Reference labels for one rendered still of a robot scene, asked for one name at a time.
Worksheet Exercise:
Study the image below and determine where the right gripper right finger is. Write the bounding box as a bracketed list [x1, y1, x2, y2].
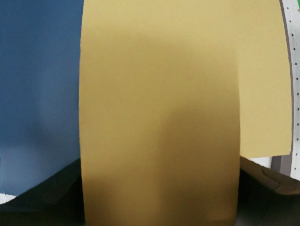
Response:
[235, 155, 300, 226]

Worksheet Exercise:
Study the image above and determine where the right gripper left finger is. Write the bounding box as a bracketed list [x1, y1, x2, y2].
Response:
[0, 158, 86, 226]

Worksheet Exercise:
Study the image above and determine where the brown cardboard carton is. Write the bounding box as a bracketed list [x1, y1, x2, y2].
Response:
[230, 0, 292, 159]
[79, 0, 240, 226]

